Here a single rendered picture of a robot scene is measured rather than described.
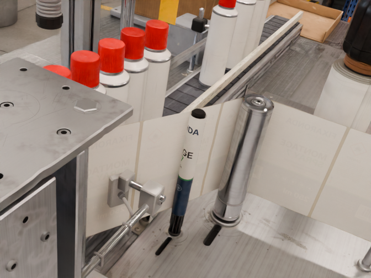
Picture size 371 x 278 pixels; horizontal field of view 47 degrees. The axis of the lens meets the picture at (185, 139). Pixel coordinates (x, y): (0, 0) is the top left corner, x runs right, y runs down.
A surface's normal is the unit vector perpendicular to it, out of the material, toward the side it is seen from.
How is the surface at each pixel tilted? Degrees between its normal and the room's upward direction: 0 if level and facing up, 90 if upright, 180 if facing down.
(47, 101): 0
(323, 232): 0
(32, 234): 90
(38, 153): 0
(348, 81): 92
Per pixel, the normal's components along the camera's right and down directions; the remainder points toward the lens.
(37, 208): 0.87, 0.38
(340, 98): -0.66, 0.29
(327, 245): 0.15, -0.81
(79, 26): -0.46, 0.44
